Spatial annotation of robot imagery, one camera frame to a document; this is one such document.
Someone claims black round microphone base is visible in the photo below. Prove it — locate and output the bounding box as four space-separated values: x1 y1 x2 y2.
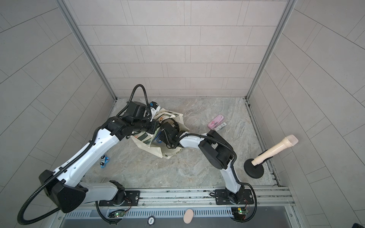
244 159 264 179

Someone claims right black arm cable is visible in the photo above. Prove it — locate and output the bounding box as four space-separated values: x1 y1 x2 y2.
159 117 258 223

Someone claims round black knob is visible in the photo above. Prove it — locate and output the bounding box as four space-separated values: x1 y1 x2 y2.
147 216 156 226

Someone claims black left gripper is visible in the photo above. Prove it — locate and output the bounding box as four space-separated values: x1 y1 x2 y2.
133 116 164 135

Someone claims small blue white toy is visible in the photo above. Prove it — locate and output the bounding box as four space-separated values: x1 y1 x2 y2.
100 155 109 168

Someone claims aluminium corner frame post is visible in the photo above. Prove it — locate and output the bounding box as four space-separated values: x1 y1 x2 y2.
246 0 297 101

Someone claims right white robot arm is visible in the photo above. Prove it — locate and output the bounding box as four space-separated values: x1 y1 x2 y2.
159 119 244 204

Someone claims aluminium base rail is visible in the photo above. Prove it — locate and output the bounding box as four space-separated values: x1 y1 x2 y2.
59 186 297 222

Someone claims pink compass set case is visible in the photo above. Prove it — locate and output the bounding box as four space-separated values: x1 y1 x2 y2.
208 115 224 130

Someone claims left green circuit board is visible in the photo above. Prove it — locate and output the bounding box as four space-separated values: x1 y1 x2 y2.
108 210 126 219

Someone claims beige microphone on stand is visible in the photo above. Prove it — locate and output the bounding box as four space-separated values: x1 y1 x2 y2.
252 135 298 166

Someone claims beige oval button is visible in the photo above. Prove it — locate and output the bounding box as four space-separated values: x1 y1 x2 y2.
183 209 194 224

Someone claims clear plastic stationery box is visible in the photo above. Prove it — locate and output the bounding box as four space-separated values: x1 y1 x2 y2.
214 123 227 131

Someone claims right green circuit board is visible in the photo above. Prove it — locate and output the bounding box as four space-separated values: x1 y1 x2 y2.
231 208 249 220

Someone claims floral canvas tote bag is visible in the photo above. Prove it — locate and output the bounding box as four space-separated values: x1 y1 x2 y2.
132 108 189 159

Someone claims green circuit board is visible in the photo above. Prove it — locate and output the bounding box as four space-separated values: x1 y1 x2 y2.
108 210 126 219
231 208 249 220

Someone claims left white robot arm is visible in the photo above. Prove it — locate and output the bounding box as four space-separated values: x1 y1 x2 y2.
39 102 161 213

